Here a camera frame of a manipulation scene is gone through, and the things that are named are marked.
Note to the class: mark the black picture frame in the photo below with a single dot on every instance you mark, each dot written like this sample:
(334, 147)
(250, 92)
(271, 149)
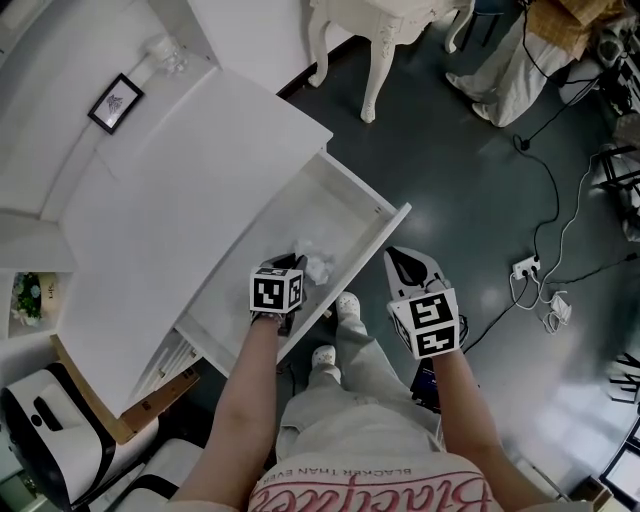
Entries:
(115, 104)

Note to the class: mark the person's white clog shoe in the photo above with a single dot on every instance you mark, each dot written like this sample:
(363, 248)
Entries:
(348, 307)
(325, 362)

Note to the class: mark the white paper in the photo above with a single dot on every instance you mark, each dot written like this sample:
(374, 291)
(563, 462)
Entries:
(320, 265)

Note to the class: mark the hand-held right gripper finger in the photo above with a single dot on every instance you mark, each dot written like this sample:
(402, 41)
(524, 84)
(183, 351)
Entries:
(432, 270)
(392, 270)

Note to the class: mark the person's right forearm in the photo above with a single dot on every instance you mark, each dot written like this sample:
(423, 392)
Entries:
(470, 425)

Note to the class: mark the person's left forearm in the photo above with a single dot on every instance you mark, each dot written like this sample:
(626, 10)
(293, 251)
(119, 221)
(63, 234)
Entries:
(240, 400)

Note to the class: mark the white carved dressing table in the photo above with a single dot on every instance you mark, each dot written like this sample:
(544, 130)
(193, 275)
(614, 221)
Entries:
(380, 30)

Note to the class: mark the flat cardboard box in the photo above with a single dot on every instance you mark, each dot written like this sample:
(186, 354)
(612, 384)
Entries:
(160, 400)

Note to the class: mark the black tablet screen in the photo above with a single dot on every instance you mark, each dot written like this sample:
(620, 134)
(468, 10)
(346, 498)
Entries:
(427, 390)

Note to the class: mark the person's white trousers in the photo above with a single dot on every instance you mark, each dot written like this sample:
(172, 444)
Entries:
(360, 400)

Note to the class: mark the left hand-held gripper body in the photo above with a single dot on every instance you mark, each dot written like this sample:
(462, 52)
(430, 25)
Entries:
(272, 292)

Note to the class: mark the person's pink printed shirt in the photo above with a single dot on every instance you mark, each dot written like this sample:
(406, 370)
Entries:
(370, 487)

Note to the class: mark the white desk with hutch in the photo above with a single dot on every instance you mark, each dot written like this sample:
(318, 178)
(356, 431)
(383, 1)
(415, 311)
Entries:
(175, 175)

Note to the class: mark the white power strip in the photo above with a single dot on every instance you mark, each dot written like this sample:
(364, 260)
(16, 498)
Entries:
(526, 266)

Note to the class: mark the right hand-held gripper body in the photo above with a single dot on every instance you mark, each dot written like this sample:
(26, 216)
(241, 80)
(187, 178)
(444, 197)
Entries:
(430, 322)

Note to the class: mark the white drawer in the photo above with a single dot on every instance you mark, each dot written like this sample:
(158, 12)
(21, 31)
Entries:
(300, 210)

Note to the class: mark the potted white flowers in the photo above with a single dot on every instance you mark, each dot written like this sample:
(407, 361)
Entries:
(27, 300)

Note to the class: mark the clear glass jar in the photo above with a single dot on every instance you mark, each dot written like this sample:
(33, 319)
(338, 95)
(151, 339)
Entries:
(167, 52)

